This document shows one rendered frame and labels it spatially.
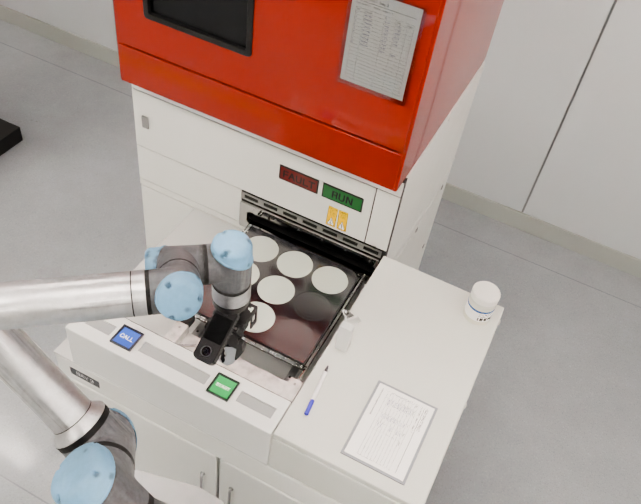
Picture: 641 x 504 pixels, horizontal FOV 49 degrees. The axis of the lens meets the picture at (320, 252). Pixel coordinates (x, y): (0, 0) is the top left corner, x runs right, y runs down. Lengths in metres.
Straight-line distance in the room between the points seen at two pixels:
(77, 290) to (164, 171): 1.07
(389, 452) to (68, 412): 0.66
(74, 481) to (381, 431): 0.65
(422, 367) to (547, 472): 1.22
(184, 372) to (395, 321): 0.53
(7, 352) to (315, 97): 0.85
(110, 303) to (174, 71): 0.86
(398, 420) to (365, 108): 0.70
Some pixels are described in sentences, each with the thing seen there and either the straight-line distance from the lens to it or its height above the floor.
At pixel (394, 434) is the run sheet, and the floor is 0.97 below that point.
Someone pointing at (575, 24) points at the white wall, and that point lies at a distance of 3.08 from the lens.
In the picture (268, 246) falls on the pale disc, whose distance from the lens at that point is 1.98.
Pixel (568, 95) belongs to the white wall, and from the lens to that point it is 3.22.
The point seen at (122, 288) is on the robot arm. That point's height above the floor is 1.45.
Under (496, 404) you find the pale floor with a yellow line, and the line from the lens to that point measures 2.92.
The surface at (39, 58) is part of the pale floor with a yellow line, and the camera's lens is 4.48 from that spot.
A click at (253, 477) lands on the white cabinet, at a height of 0.73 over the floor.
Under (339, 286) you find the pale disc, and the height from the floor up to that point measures 0.90.
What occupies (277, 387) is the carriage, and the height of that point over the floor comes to 0.88.
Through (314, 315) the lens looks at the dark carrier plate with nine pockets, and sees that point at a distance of 1.83.
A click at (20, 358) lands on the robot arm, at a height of 1.25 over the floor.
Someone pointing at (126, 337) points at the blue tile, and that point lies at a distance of 1.70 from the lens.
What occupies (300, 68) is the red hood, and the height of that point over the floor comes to 1.46.
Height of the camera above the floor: 2.32
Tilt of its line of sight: 46 degrees down
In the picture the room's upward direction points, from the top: 10 degrees clockwise
